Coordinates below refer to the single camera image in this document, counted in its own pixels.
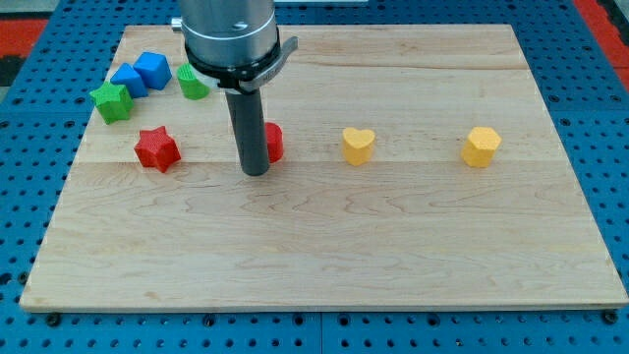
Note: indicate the red cylinder block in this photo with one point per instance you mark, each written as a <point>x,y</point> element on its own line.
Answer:
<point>274,141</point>

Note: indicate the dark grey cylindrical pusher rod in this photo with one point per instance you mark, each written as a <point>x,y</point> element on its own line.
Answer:
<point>248,125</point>

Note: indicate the green half-cylinder block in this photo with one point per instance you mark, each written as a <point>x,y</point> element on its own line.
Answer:
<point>190,86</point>

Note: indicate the red star block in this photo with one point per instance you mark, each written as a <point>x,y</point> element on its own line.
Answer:
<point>157,149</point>

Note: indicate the green star block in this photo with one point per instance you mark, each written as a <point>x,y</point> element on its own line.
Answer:
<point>113,102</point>

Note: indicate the yellow pentagon block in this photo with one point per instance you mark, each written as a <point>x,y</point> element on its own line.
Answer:
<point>480,147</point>

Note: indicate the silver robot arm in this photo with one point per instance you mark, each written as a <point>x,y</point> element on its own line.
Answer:
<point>230,45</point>

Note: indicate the yellow heart block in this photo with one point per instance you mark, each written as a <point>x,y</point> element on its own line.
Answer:
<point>358,145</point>

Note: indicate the blue cube block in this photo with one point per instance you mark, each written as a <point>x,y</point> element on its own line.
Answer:
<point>153,69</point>

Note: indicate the blue triangular block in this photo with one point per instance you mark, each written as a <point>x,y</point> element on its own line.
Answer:
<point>126,75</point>

